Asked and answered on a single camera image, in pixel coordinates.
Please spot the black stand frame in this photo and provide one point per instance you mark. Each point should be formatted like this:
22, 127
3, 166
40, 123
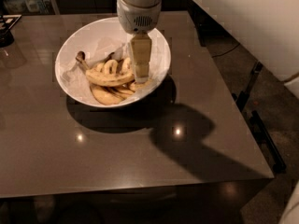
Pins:
258, 129

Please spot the small right yellow banana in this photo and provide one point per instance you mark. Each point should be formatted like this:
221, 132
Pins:
134, 86

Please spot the long yellow banana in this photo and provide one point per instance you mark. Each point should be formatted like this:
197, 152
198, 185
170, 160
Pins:
96, 76

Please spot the upright yellow banana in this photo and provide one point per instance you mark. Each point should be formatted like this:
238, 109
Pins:
126, 65

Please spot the black object at left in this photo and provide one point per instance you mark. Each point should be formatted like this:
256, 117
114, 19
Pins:
6, 24

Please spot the curved middle yellow banana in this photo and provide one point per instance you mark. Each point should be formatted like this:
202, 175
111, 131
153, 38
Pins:
110, 67

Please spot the shelf with bottles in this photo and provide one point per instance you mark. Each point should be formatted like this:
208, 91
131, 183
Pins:
29, 7

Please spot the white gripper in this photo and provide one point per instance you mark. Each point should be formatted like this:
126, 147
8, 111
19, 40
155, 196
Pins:
135, 19

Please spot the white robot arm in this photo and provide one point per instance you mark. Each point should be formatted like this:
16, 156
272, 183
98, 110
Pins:
269, 31

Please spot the white bowl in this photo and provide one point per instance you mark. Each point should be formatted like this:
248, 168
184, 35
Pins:
97, 40

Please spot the bottom left yellow banana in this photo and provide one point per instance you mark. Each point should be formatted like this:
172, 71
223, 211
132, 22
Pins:
103, 96

